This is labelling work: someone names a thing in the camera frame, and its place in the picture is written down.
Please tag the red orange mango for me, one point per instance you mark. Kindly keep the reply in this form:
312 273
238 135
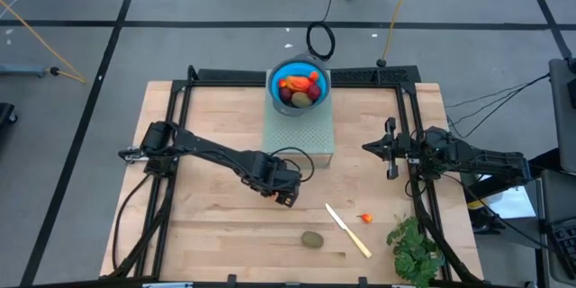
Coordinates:
297 83

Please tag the black aluminium rig frame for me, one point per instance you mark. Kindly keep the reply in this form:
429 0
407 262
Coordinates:
216 83

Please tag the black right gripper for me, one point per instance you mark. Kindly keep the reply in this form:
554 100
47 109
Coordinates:
409 148

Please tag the black table edge bracket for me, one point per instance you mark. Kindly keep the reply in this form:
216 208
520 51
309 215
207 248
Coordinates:
231 280
362 281

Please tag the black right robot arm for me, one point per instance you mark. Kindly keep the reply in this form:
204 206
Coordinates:
486 162

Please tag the grey cabinet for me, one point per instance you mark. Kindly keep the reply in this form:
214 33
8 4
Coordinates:
562 112

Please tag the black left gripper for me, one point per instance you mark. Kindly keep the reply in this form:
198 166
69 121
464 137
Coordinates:
281 182

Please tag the green leafy potted plant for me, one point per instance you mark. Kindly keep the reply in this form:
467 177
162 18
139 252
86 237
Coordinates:
414 252

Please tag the silver corner bracket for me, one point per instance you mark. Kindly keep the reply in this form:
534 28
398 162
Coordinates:
166 285

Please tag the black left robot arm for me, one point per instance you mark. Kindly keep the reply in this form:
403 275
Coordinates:
202 146

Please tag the grey metal stand foot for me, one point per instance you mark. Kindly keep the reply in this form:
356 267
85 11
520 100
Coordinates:
20 70

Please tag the white sheet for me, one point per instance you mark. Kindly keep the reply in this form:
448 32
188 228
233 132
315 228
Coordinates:
513 204

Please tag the blue collapsible bowl grey rim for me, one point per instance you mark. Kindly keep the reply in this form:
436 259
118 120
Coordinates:
274 72

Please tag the green perforated metal shelf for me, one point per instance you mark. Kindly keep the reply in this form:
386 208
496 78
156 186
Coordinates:
299 137

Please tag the black keyboard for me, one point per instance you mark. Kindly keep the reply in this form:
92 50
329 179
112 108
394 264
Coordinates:
564 236

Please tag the wrinkled red-orange pepper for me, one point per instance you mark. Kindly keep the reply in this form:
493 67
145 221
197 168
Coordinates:
282 83

